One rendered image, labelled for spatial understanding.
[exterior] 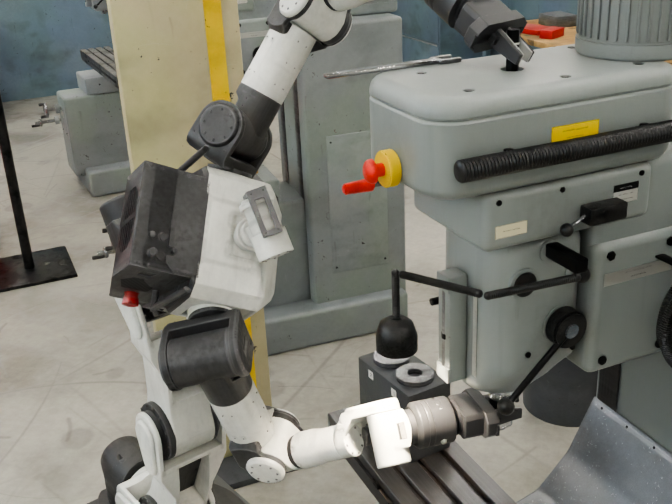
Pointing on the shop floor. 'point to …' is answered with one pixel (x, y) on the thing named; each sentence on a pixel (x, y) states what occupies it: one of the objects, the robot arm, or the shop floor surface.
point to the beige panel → (181, 111)
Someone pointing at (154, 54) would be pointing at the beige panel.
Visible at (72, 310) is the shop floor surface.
